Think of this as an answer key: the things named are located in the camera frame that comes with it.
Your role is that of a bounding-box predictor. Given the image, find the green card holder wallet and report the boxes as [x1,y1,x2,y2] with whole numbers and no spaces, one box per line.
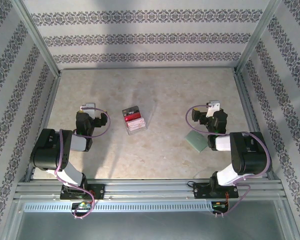
[184,129,207,153]

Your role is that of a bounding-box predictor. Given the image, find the black printed card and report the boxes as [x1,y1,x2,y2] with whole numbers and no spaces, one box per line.
[121,105,140,117]

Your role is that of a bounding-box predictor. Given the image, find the pink white card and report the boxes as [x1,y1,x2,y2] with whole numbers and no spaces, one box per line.
[126,119,147,132]

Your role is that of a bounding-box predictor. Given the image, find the clear box with red items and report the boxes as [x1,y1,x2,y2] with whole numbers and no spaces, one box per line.
[121,105,149,137]

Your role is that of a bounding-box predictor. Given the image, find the small electronics board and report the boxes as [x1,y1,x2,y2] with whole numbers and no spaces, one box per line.
[211,201,230,210]
[71,201,93,210]

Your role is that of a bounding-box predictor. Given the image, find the grey metal tray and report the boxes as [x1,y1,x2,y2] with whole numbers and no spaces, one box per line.
[4,194,300,240]

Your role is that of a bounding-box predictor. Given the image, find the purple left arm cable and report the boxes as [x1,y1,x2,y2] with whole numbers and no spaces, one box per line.
[54,105,112,221]

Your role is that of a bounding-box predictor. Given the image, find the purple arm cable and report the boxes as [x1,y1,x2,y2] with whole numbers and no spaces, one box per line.
[185,104,272,219]
[54,105,112,221]

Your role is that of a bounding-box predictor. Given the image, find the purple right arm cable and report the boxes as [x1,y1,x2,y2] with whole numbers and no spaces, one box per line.
[185,104,272,219]

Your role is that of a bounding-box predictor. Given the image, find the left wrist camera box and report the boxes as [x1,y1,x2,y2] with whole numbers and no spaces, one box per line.
[80,102,98,119]

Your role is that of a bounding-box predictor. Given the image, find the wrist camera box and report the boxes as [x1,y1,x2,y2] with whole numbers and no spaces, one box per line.
[80,102,98,119]
[206,100,221,118]

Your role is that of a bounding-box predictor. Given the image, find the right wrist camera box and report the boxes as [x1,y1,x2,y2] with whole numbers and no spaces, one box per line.
[206,100,221,118]

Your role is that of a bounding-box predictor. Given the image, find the aluminium side frame rail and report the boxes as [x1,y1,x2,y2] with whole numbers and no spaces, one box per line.
[233,69,276,181]

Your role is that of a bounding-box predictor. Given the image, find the aluminium back frame rail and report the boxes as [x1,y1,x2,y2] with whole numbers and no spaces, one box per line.
[57,66,238,72]

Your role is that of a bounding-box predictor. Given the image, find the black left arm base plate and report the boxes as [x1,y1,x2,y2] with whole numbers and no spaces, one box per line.
[59,183,106,201]

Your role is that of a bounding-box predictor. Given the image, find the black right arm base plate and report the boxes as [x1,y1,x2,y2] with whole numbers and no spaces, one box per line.
[193,182,240,200]

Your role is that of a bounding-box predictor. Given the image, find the aluminium front frame rail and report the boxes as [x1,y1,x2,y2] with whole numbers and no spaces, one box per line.
[13,178,287,201]

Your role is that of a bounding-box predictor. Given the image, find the slotted grey cable duct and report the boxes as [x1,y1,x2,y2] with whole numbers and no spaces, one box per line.
[23,201,214,213]

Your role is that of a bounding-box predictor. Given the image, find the aluminium frame post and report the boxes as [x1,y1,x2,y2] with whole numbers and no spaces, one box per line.
[11,0,62,76]
[236,0,284,74]

